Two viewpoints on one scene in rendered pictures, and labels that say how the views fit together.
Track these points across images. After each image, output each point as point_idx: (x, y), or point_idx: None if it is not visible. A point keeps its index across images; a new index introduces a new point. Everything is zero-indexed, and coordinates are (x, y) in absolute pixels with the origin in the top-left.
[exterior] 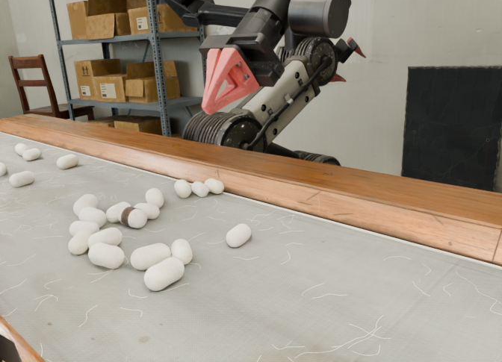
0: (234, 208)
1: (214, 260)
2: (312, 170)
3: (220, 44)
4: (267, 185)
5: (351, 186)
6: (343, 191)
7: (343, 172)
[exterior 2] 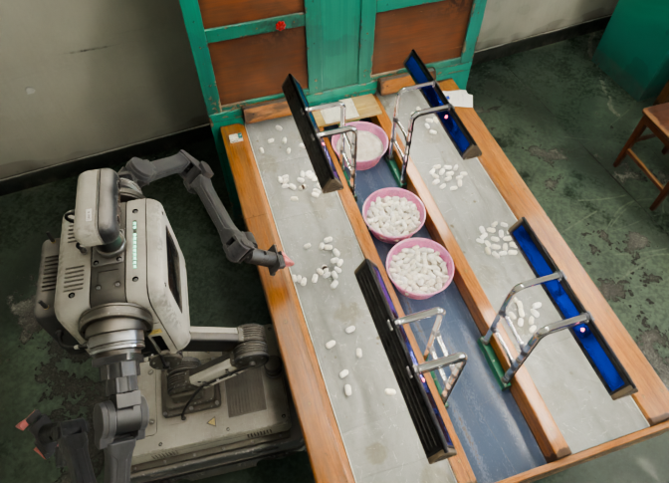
0: (296, 265)
1: (316, 243)
2: None
3: (282, 256)
4: None
5: (270, 244)
6: (274, 243)
7: None
